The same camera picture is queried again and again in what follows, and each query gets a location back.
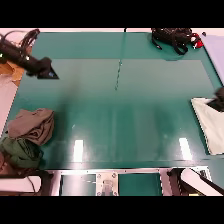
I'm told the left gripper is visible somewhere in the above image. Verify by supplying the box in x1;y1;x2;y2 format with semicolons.
25;56;60;80

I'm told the cream white garment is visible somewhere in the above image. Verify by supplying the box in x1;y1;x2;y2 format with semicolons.
190;96;224;156

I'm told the grey-brown garment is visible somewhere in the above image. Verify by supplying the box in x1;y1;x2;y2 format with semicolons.
6;107;56;147

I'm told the dark green garment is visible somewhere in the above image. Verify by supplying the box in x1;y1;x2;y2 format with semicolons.
0;135;45;170

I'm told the red garment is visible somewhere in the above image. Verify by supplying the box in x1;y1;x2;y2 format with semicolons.
190;32;205;50

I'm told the black cable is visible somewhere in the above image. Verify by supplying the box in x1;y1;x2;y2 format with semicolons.
2;28;41;48

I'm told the silver frame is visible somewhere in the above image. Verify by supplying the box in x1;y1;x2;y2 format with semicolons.
46;166;214;197

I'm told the black bag with straps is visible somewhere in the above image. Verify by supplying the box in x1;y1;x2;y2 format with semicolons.
150;27;195;56

